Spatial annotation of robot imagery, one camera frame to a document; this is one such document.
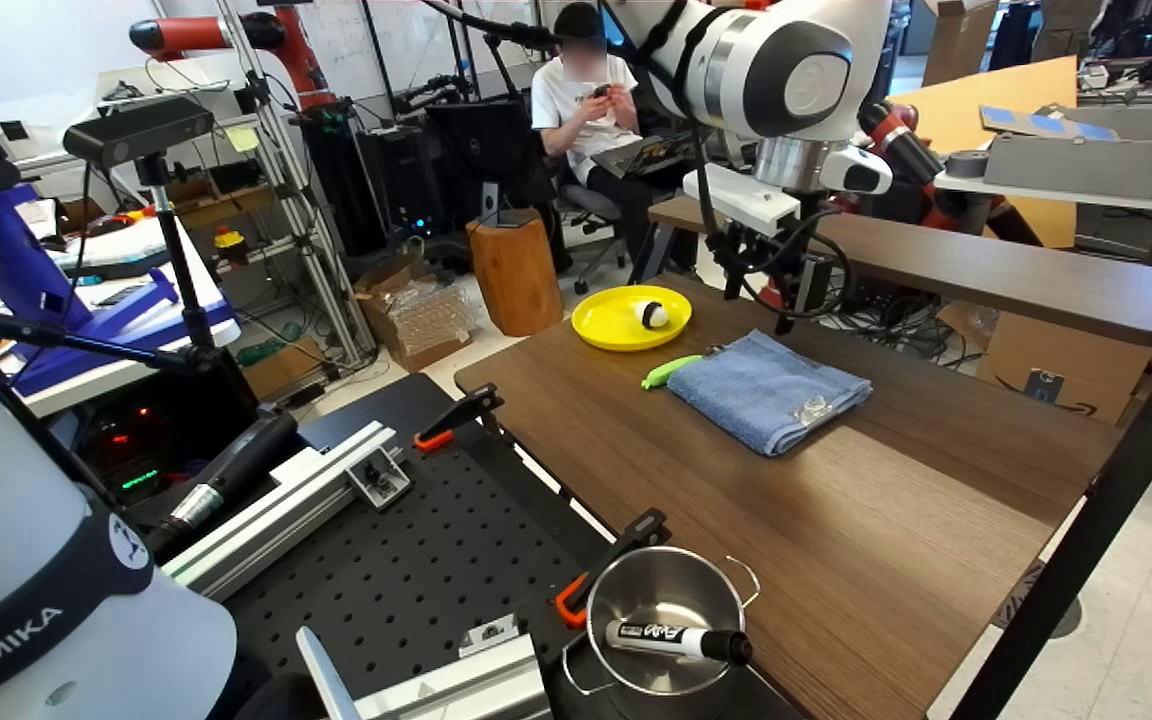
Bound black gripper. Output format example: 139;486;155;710
709;216;837;326

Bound blue towel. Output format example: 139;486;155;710
664;328;874;462

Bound yellow plastic bowl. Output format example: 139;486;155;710
569;281;696;357

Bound open laptop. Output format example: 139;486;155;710
587;127;692;181

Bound wooden stump block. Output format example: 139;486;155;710
465;203;569;340

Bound seated person white shirt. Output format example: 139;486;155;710
526;0;709;272

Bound tan wooden board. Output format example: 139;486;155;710
887;52;1084;253

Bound cardboard box with label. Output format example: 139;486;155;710
979;311;1152;430

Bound orange black clamp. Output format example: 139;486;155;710
408;384;509;462
547;506;675;632

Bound grey flat box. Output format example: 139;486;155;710
979;132;1152;203

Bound open cardboard box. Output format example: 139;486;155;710
351;256;477;377

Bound white black marker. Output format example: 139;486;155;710
598;613;757;669

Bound black perforated breadboard plate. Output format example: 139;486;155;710
221;372;632;720

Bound aluminium truss tower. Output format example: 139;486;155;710
210;0;378;377

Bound black cylinder silver tip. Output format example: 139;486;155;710
148;407;300;552

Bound blue white machine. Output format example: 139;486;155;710
0;64;245;403

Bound green handled kitchen tool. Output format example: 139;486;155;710
634;349;709;398

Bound steel pot with handles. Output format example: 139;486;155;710
555;540;763;703

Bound black metal frame post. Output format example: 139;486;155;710
949;303;1152;720

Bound short aluminium extrusion bracket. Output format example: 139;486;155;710
292;613;551;720

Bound long aluminium extrusion rail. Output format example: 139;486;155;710
159;421;414;603

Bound black camera on stand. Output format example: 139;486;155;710
59;91;258;446

